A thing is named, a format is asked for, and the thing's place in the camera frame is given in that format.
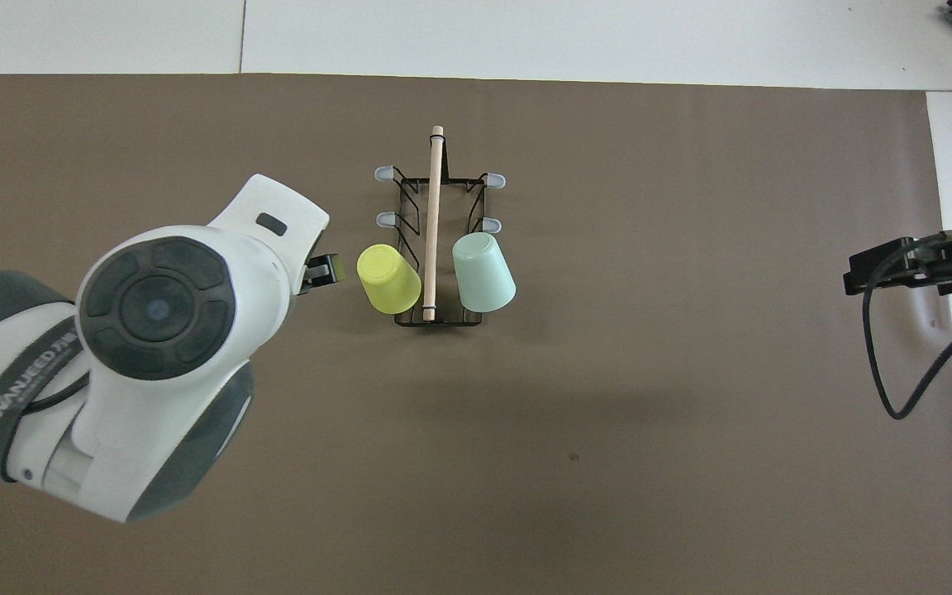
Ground yellow plastic cup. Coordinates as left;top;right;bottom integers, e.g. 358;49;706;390
357;244;423;315

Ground mint green plastic cup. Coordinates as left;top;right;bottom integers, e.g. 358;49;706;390
452;232;517;313

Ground brown paper table mat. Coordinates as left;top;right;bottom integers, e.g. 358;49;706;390
0;73;952;595

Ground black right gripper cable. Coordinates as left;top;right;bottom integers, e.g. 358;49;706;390
860;231;952;421

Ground wooden rod rack handle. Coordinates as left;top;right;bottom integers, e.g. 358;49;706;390
421;126;445;321

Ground black wire cup rack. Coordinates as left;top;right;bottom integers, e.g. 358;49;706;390
374;126;507;328

